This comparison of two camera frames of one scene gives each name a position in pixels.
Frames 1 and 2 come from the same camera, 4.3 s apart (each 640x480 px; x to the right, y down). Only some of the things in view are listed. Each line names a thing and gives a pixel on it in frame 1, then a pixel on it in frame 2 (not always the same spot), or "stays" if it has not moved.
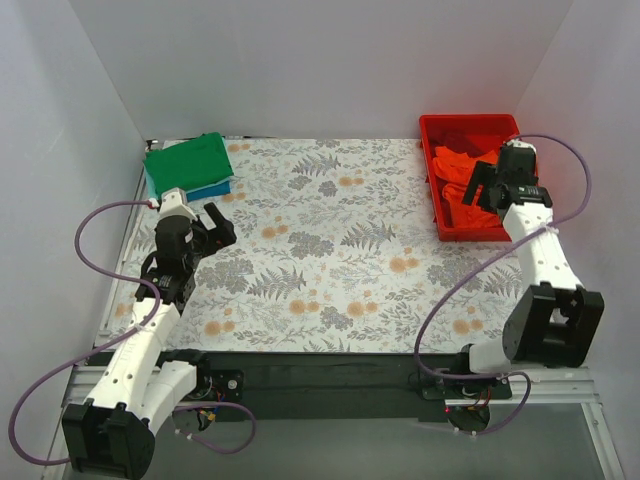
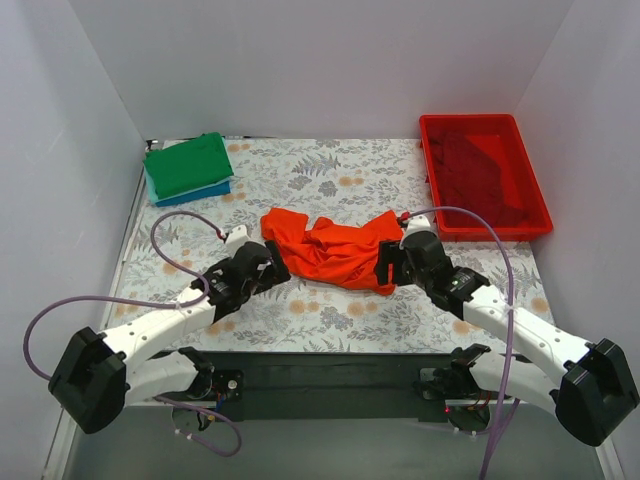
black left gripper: x=209 y=235 -> x=273 y=267
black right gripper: x=489 y=182 -> x=391 y=258
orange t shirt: x=455 y=170 -> x=329 y=251
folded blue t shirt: x=221 y=188 stays
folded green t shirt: x=189 y=164 stays
